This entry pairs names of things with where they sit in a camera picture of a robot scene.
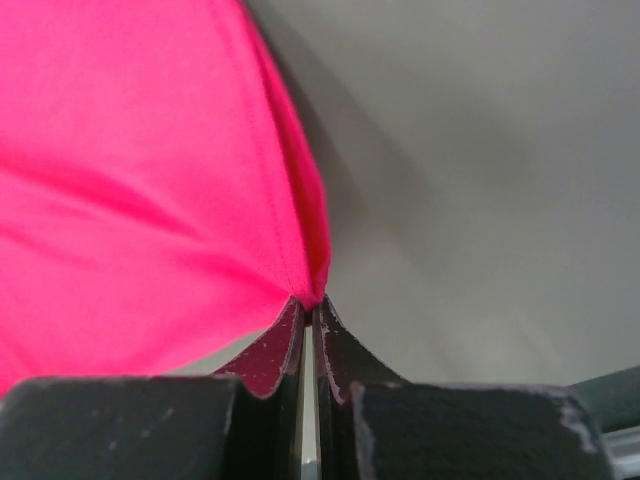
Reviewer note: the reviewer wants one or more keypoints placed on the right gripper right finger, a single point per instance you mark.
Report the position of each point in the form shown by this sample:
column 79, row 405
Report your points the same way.
column 372, row 423

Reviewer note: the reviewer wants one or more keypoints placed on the magenta pink t-shirt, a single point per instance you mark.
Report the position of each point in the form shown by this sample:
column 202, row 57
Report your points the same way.
column 158, row 196

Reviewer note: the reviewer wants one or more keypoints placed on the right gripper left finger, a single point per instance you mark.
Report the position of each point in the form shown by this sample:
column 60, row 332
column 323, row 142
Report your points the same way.
column 242, row 421

